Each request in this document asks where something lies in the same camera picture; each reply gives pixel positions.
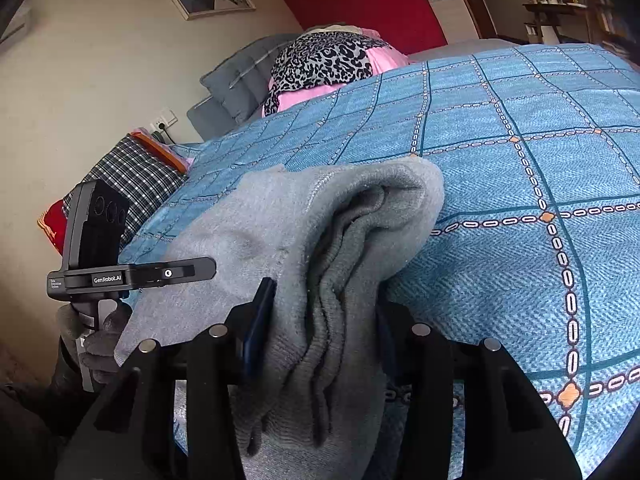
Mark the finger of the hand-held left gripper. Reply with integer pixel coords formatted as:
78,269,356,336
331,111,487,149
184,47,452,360
134,256,217,287

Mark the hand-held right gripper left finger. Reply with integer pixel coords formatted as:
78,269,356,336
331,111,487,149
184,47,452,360
55,277,278,480

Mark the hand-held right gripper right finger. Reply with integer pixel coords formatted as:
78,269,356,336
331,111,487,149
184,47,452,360
375,300,583,480

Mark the grey sweater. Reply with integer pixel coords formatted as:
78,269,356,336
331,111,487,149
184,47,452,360
114,157,446,480

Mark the person's left hand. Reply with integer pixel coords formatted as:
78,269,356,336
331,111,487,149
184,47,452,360
55,302,134,387

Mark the red cloth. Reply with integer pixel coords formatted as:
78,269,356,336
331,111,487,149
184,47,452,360
37,199,69,257

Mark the plaid pillow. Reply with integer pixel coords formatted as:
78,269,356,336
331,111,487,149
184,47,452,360
62,135,191,252

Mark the orange cloth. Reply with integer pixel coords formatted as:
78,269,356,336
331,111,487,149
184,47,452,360
130,130,190,175

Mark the grey padded headboard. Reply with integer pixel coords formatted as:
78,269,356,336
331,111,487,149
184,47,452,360
187,35,302,142

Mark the blue patterned blanket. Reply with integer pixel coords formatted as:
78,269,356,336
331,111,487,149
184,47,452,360
120,42,640,480

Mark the pink dotted quilt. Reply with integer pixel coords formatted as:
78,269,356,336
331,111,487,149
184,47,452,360
267,27,412,114

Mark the leopard print cloth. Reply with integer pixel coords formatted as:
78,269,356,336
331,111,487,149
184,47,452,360
263,30,387,118

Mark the cream pillow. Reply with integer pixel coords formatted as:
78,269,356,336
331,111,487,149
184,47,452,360
306,23,362,34

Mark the grey mattress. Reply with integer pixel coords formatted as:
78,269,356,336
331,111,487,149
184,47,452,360
407,37,521,64

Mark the wooden desk shelf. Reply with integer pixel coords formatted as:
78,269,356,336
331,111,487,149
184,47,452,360
522,0,617,46

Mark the white wall socket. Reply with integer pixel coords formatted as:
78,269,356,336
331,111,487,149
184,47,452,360
149,109,179,132

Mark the red wall panel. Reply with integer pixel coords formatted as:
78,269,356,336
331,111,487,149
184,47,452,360
281,0,449,56

